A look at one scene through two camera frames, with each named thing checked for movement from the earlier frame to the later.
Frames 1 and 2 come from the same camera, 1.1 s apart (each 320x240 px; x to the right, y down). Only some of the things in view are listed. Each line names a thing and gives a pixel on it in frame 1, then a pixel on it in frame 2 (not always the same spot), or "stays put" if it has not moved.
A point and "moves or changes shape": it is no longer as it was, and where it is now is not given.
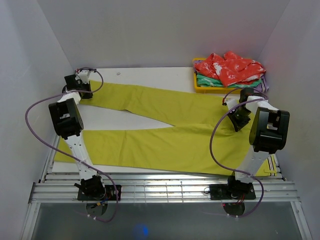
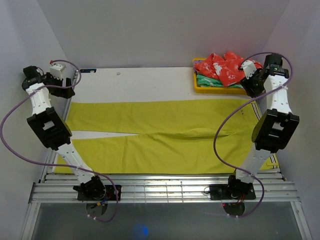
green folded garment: (206, 81) stays put
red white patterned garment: (231, 69) stays put
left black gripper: (87, 86) -> (67, 93)
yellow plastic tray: (199, 89) stays put
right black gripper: (238, 125) -> (246, 83)
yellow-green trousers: (203, 138) moves or changes shape
